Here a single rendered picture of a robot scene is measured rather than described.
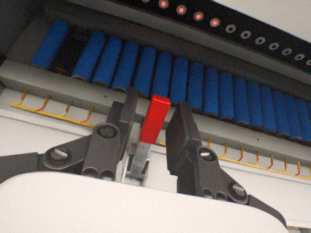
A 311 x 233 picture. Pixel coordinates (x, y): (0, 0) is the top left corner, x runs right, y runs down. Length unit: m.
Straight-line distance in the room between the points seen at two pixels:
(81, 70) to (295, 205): 0.28
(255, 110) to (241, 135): 0.05
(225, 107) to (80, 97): 0.15
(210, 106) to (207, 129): 0.03
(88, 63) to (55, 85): 0.04
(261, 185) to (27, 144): 0.24
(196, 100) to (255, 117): 0.08
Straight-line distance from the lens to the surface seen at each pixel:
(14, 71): 0.20
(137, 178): 0.17
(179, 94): 0.19
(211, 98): 0.21
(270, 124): 0.25
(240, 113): 0.23
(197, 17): 0.23
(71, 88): 0.18
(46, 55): 0.21
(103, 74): 0.19
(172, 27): 0.23
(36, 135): 0.19
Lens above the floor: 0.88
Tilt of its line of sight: 44 degrees down
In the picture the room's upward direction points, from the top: 24 degrees clockwise
